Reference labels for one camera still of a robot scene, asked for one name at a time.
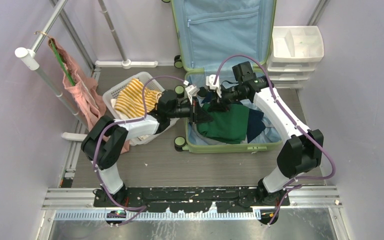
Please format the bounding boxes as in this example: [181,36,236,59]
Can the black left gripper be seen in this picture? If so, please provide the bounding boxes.
[167,96,213,124]

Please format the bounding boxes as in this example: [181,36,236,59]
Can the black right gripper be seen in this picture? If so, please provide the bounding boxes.
[208,83,247,113]

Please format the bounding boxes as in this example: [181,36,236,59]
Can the dark green garment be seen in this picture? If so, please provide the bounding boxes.
[196,103,250,144]

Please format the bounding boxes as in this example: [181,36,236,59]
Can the green ribbed hard-shell suitcase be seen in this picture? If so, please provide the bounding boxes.
[161,0,284,155]

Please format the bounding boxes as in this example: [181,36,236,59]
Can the white perforated plastic basket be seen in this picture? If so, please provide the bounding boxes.
[102,71,180,147]

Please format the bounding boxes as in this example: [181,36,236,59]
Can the yellow white striped garment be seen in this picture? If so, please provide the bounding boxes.
[115,78,162,119]

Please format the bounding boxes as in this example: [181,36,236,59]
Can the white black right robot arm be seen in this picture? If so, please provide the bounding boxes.
[205,61,324,206]

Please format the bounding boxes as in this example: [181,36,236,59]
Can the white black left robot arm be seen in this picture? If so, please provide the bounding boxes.
[81,90,213,207]

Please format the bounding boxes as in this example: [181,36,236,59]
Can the navy blue folded garment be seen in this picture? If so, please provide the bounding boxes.
[202,93,266,143]

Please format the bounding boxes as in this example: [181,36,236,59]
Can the white plastic drawer organizer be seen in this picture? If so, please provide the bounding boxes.
[267,25,325,89]

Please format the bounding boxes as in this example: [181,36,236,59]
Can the pink cloth garment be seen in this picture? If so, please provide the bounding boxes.
[47,38,132,155]

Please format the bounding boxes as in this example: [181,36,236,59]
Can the green clothes hanger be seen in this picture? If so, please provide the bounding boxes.
[50,39,76,86]

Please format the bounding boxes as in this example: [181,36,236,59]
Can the white and silver clothes rack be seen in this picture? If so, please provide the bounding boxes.
[15,0,160,142]

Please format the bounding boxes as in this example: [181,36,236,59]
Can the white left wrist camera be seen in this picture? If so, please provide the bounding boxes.
[184,81,200,104]

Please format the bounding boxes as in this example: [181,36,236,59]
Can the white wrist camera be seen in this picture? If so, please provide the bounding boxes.
[205,74,222,98]
[184,81,200,104]

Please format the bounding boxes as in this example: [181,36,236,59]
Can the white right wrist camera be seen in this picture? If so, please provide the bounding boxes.
[205,74,222,98]

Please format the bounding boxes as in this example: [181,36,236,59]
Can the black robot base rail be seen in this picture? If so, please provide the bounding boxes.
[92,186,290,225]

